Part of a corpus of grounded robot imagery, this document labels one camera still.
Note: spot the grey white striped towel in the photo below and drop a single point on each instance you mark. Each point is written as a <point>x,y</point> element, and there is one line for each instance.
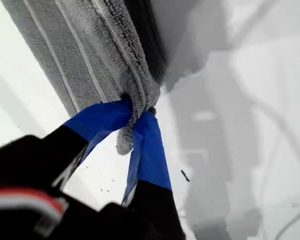
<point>90,50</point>

